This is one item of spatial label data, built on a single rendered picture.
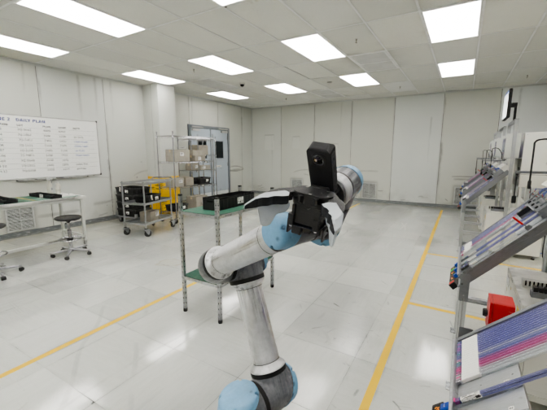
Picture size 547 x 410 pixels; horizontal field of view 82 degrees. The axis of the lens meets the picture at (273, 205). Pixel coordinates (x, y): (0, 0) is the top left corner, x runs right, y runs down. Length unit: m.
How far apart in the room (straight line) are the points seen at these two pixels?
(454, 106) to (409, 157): 1.60
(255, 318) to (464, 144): 8.76
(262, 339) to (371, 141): 8.96
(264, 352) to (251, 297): 0.17
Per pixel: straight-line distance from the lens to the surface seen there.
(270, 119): 11.15
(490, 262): 2.21
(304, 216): 0.56
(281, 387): 1.11
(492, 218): 5.46
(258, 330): 1.06
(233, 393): 1.06
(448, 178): 9.51
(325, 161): 0.54
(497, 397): 1.17
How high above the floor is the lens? 1.46
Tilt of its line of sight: 9 degrees down
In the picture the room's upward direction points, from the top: straight up
